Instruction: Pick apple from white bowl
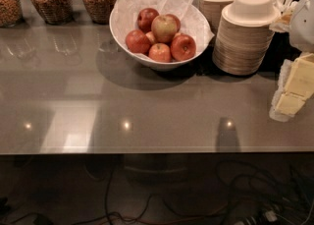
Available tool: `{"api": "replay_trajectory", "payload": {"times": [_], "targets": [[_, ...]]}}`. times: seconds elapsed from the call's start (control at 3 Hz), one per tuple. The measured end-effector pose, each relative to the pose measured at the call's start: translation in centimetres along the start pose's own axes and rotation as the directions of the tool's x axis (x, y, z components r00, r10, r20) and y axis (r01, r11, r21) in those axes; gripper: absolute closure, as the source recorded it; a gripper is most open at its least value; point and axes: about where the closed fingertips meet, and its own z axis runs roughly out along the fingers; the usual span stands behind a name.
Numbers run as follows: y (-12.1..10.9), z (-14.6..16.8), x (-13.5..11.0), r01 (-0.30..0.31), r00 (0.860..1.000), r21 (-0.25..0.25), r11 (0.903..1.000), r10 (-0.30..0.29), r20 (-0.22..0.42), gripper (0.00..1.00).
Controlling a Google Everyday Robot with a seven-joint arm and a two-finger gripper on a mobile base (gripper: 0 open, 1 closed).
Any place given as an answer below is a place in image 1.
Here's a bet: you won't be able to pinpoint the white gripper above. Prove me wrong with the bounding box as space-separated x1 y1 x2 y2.
274 0 314 116

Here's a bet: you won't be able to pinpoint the front stack paper bowls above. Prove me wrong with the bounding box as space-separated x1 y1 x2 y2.
212 0 281 76

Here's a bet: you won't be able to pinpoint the small hidden middle apple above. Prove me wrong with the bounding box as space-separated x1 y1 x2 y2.
146 31 158 45

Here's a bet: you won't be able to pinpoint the white ceramic bowl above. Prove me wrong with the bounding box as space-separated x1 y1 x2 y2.
108 0 213 72

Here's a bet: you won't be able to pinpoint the yellow-red top apple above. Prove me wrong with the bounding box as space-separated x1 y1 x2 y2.
151 15 178 43

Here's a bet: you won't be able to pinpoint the red left apple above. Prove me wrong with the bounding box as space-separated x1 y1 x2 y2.
126 29 151 54

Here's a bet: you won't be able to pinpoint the black floor cables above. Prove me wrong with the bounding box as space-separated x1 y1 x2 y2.
0 158 314 225

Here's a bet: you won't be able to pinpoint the red right apple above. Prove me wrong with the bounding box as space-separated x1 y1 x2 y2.
171 34 196 61

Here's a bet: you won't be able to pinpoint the dark red back apple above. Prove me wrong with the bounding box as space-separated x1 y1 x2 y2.
136 8 159 32

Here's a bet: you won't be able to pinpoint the red front apple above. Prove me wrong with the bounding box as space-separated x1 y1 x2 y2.
148 43 172 63

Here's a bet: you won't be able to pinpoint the left glass cereal jar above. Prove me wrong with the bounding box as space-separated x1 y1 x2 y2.
0 0 23 28

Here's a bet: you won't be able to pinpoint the white paper bowl liner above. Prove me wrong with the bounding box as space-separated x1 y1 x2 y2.
111 0 216 64

